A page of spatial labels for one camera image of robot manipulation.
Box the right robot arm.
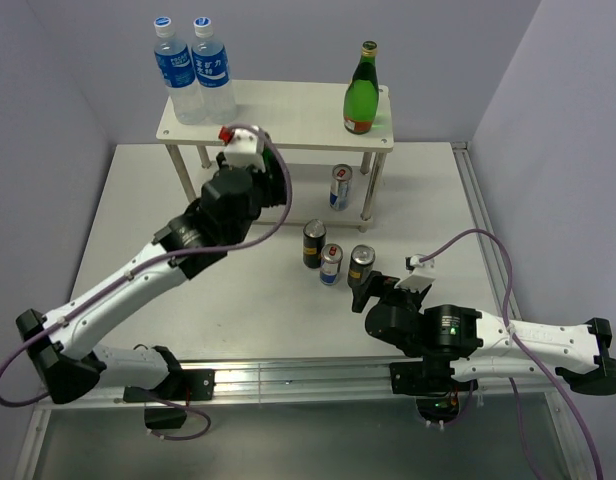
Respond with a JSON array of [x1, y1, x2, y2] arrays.
[[348, 271, 616, 396]]

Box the silver blue energy can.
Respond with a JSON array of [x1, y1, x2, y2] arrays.
[[329, 164, 353, 211], [319, 243, 343, 286]]

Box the black yellow can right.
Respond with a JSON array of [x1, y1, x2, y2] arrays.
[[347, 244, 376, 288]]

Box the white two-tier shelf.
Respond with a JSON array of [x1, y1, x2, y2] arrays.
[[155, 79, 393, 232]]

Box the short green Perrier bottle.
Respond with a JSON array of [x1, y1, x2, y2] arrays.
[[262, 147, 279, 175]]

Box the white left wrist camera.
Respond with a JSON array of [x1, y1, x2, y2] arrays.
[[218, 126, 266, 172]]

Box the tall green Perrier bottle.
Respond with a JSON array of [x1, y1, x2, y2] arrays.
[[343, 41, 379, 135]]

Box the right clear water bottle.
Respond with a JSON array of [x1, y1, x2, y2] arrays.
[[191, 17, 237, 125]]

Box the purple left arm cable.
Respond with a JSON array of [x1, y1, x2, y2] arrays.
[[0, 123, 294, 441]]

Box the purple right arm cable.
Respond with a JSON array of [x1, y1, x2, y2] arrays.
[[412, 228, 604, 480]]

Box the black yellow can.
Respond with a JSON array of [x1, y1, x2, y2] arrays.
[[302, 219, 327, 269], [347, 244, 376, 288]]

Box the black yellow can rear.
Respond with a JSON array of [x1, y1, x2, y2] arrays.
[[302, 219, 327, 269]]

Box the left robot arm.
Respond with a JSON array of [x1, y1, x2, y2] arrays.
[[16, 147, 291, 404]]

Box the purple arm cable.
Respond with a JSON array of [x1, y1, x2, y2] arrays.
[[0, 123, 294, 441], [412, 228, 604, 480]]

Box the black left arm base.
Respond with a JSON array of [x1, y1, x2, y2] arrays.
[[122, 368, 215, 432]]

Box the clear water bottle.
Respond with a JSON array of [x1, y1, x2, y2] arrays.
[[153, 16, 206, 125], [191, 17, 237, 125]]

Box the aluminium frame rail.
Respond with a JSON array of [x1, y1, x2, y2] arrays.
[[35, 359, 562, 409]]

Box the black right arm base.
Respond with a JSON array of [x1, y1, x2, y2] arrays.
[[389, 357, 477, 422]]

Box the left clear water bottle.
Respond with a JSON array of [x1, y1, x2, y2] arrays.
[[153, 16, 206, 125]]

